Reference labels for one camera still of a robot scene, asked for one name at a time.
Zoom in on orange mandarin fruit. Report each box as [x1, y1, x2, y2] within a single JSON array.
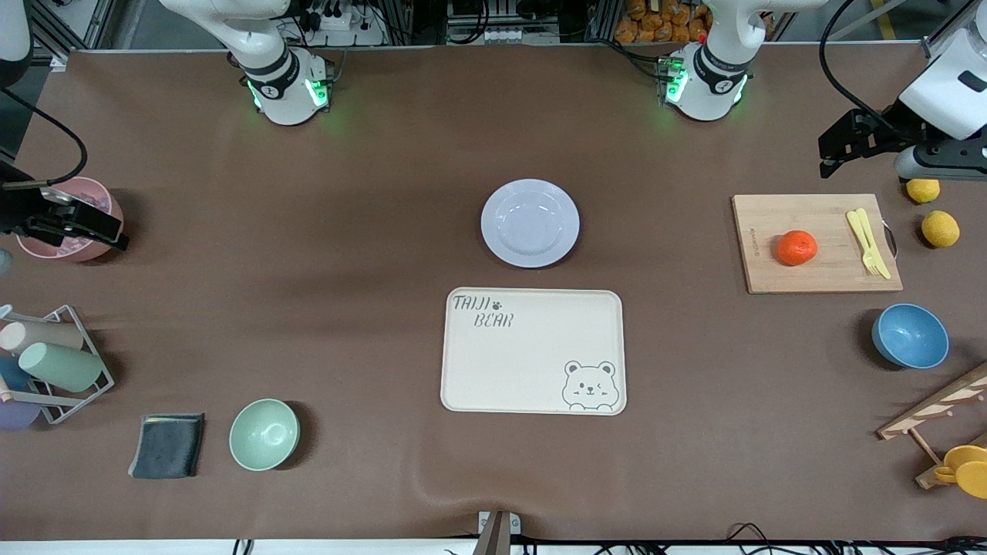
[[776, 230, 819, 267]]

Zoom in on pale lavender round plate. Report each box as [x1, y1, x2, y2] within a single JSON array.
[[480, 179, 581, 269]]

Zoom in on pink bowl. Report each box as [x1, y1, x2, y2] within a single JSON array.
[[15, 177, 124, 263]]

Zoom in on wooden cutting board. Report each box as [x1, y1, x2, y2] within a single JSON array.
[[731, 193, 904, 295]]

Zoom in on yellow plastic fork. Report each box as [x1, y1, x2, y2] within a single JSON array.
[[847, 210, 884, 277]]

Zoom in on yellow plastic knife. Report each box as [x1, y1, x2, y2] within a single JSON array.
[[856, 208, 892, 281]]

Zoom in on beige cup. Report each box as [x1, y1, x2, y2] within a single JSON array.
[[0, 320, 84, 356]]

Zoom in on green cup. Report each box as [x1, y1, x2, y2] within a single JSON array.
[[19, 341, 105, 392]]

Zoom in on blue cup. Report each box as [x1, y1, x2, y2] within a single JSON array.
[[0, 356, 32, 392]]

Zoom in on grey metal cup rack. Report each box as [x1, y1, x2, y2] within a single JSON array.
[[0, 304, 116, 426]]

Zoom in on purple cup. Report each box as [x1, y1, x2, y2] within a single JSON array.
[[0, 399, 43, 431]]

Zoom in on blue bowl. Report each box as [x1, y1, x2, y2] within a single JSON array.
[[871, 303, 950, 370]]

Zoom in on pile of orange snacks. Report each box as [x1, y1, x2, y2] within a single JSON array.
[[615, 0, 714, 45]]

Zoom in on brown table mat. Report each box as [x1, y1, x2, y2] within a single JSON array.
[[0, 42, 987, 542]]

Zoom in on dark grey folded cloth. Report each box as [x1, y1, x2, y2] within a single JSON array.
[[128, 413, 206, 480]]

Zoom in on mint green bowl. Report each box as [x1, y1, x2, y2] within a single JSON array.
[[229, 398, 301, 472]]

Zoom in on wooden mug rack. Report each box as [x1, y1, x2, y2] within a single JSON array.
[[877, 362, 987, 490]]

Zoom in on white power strip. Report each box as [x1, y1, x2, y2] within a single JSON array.
[[307, 9, 363, 32]]

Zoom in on cream bear print tray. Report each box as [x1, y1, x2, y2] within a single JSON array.
[[440, 288, 628, 416]]

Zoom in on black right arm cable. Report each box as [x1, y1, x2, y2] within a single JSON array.
[[0, 87, 88, 190]]

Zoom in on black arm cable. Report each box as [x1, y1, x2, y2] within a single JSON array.
[[0, 87, 88, 190], [818, 0, 907, 132]]

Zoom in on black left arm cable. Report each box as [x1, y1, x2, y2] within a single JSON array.
[[818, 0, 907, 132]]

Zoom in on black floor cables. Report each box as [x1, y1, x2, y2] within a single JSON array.
[[725, 523, 987, 555]]

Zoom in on metal table edge bracket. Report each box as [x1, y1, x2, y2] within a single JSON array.
[[477, 510, 522, 555]]

